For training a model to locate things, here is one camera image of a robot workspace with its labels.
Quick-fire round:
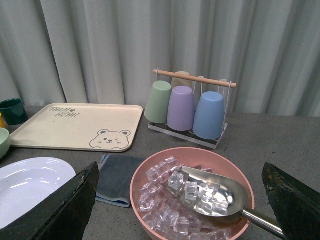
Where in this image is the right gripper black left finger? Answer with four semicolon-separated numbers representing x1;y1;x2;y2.
0;161;99;240

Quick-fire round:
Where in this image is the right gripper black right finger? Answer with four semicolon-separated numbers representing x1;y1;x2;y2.
261;162;320;240

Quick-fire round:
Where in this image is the white ceramic plate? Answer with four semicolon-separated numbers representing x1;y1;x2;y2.
0;157;76;229

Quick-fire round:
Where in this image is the grey blue cloth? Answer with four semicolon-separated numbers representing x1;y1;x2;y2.
95;154;145;208

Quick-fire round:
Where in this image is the metal ice scoop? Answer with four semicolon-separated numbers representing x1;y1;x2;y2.
161;165;285;240

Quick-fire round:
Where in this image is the beige bear tray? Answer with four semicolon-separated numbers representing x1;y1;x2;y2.
10;103;143;153

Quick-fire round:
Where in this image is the pink bowl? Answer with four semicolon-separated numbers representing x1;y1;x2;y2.
130;147;255;240

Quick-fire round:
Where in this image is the light green bowl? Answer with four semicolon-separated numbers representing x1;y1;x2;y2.
0;127;11;159

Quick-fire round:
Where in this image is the clear ice cubes pile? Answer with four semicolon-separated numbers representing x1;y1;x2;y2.
137;156;231;240

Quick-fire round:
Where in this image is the yellow mug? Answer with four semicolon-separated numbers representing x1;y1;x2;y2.
0;113;6;129

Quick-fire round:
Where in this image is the dark green mug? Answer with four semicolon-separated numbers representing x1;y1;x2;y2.
0;98;29;126

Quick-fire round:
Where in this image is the blue plastic cup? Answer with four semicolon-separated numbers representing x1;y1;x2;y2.
192;91;225;140

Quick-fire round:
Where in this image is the white cup rack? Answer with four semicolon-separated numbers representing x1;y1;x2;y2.
148;69;237;150

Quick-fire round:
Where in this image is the green plastic cup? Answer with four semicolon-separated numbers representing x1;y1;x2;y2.
144;80;172;124

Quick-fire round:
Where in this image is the purple plastic cup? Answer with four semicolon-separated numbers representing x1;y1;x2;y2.
166;86;195;132

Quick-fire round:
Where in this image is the grey curtain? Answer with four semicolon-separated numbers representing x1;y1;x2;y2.
0;0;320;117

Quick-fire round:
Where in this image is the beige plastic cup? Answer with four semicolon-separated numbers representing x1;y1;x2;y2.
171;71;193;89

